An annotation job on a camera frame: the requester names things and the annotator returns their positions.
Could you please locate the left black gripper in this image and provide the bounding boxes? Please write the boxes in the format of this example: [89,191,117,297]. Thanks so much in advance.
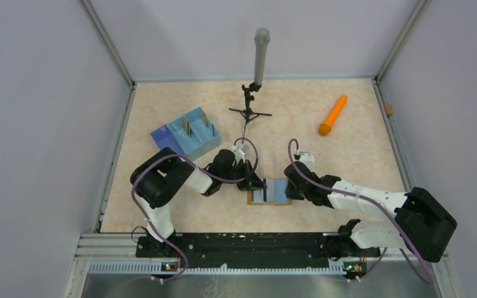
[220,159,266,191]

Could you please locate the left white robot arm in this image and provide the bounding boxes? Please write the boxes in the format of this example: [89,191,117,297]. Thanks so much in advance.
[130,145,266,257]

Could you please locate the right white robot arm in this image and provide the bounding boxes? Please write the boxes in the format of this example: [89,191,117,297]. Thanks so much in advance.
[284,151,457,263]

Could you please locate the grey striped credit card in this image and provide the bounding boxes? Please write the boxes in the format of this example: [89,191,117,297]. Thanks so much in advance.
[250,189,267,204]

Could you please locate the blue compartment organizer box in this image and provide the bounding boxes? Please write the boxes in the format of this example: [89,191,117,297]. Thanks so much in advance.
[150,107,221,161]

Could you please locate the black tripod stand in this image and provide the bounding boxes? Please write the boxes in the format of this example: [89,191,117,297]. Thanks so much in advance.
[229,82,273,138]

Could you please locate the orange marker pen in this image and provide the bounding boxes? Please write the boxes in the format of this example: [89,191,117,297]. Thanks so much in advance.
[318,95,348,136]

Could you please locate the small wooden block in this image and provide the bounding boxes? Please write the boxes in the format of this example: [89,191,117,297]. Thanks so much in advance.
[384,104,393,117]

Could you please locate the grey microphone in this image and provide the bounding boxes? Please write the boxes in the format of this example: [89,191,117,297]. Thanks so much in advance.
[253,27,270,86]

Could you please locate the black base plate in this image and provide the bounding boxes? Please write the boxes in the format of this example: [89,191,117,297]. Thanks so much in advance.
[135,232,381,269]

